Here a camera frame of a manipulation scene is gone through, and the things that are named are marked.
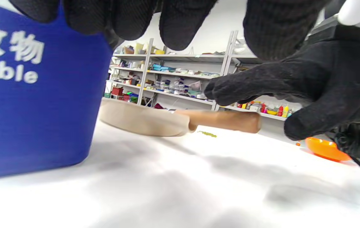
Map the beige wooden-handled hand broom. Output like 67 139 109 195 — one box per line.
174 109 262 134

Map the beige plastic dustpan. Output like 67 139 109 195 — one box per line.
99 98 198 137

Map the blue food waste bin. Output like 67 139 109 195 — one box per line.
0 0 114 181

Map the person's left hand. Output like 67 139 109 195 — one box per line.
9 0 329 61

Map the orange plastic bowl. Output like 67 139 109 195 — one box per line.
305 137 351 162

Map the grey metal shelf rack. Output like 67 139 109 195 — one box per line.
104 30 305 122

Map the row of condiment bottles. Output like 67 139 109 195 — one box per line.
235 101 294 118

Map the white table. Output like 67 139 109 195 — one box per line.
0 119 360 228

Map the black grey hand tracker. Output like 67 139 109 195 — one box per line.
324 0 360 46

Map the person's right hand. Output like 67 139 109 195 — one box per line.
204 40 360 141

